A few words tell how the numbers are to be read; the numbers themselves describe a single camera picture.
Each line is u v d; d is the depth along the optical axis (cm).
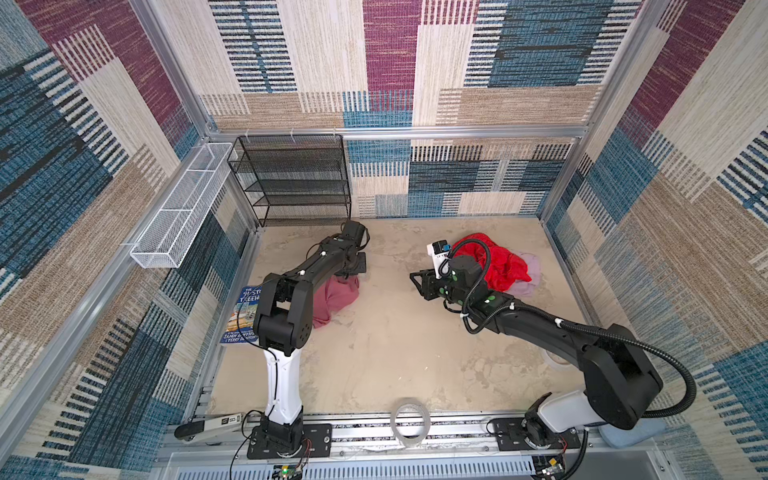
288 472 71
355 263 85
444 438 76
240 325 50
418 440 72
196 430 73
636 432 72
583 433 73
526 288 99
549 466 70
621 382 43
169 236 71
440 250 73
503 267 97
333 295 92
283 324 54
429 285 73
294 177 108
